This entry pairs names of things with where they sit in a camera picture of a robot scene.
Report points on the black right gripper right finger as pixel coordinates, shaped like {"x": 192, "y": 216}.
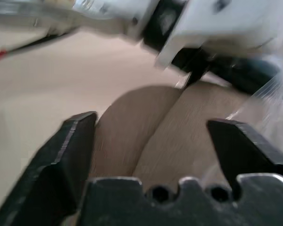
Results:
{"x": 245, "y": 150}

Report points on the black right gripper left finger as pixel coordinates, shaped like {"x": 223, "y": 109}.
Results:
{"x": 49, "y": 169}

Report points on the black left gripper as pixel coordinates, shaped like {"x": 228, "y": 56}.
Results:
{"x": 186, "y": 60}

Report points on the clear plastic bag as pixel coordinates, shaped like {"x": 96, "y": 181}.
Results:
{"x": 268, "y": 103}

